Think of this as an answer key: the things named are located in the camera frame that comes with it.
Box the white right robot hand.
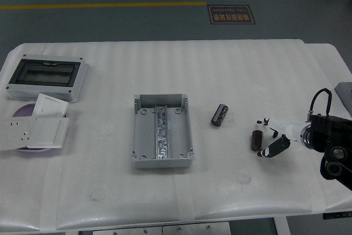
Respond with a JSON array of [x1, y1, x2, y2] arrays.
[[255, 117, 305, 160]]

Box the open grey plastic box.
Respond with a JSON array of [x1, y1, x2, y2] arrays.
[[131, 94, 196, 170]]

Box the grey box with dark window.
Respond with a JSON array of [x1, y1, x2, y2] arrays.
[[5, 54, 89, 104]]

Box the grey flat metal block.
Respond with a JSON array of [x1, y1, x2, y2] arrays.
[[334, 81, 352, 109]]

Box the white table leg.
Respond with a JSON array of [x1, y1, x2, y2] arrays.
[[271, 216, 293, 235]]

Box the black table control panel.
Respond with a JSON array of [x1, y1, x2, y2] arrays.
[[322, 212, 349, 220]]

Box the white foam mat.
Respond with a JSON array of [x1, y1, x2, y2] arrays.
[[0, 39, 352, 232]]

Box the brown floor sign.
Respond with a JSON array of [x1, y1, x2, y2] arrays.
[[207, 4, 257, 26]]

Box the grey metal table crossbar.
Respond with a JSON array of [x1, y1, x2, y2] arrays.
[[78, 222, 232, 235]]

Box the purple round plate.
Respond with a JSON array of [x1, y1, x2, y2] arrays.
[[12, 102, 68, 154]]

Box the silver metal mounting rail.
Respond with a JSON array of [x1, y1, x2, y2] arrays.
[[153, 105, 172, 161]]

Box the white wall switch panel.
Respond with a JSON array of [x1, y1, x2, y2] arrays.
[[27, 117, 70, 149], [33, 93, 69, 118]]

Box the white wall socket panel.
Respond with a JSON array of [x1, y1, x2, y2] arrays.
[[0, 116, 38, 152]]

